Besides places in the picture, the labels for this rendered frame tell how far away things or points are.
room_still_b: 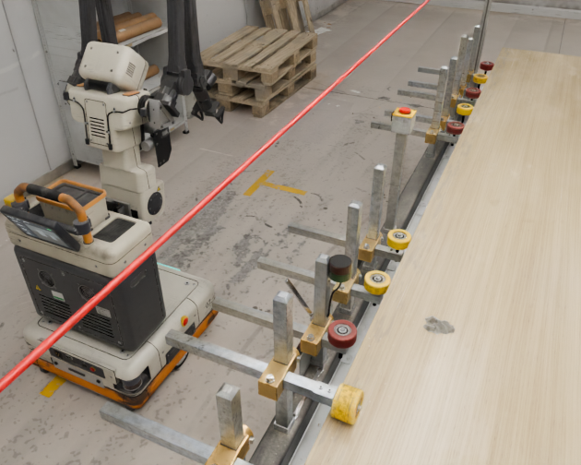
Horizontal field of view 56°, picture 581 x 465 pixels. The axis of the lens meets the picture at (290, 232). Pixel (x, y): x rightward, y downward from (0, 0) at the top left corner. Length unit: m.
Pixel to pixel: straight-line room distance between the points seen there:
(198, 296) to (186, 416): 0.54
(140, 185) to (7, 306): 1.23
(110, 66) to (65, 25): 1.76
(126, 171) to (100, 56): 0.45
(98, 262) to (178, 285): 0.66
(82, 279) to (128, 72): 0.80
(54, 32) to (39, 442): 2.54
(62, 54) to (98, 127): 1.84
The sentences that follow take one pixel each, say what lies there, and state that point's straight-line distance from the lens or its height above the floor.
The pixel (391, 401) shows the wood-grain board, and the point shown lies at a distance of 1.39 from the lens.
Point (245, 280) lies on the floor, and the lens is 3.09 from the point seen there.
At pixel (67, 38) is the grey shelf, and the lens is 3.96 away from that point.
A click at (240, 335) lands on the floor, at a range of 2.78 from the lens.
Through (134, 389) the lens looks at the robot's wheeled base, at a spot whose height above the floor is 0.18.
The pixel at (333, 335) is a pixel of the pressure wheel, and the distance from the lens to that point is 1.51.
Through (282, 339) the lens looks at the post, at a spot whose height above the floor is 1.05.
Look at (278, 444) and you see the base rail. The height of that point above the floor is 0.70.
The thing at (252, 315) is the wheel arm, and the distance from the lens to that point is 1.63.
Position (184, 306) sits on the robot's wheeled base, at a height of 0.28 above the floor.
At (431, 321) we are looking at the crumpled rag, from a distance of 1.59.
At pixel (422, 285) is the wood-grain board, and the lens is 1.71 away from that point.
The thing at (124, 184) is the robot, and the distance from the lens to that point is 2.38.
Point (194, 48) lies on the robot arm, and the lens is 2.28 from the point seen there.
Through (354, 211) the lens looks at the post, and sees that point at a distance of 1.62.
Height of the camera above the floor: 1.99
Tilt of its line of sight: 35 degrees down
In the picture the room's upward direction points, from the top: straight up
